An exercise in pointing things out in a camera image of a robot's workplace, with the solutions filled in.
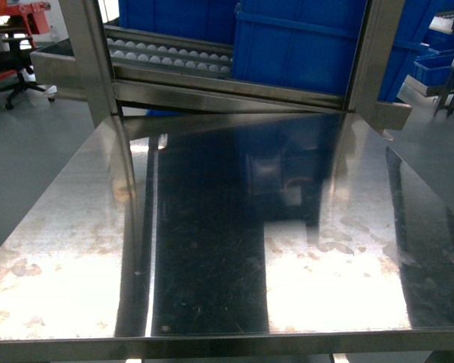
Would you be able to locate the stainless steel roller rack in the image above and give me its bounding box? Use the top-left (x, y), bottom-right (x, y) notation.
top-left (31, 1), bottom-right (411, 131)

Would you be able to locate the blue crate behind left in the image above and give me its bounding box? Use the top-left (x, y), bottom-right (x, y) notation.
top-left (119, 0), bottom-right (237, 44)

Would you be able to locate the red metal table frame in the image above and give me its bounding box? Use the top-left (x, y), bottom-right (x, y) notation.
top-left (0, 1), bottom-right (50, 81)

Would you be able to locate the large blue plastic crate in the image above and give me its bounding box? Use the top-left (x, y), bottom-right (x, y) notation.
top-left (232, 1), bottom-right (367, 96)

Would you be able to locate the black office chair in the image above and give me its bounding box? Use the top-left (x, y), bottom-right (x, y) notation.
top-left (0, 27), bottom-right (46, 110)

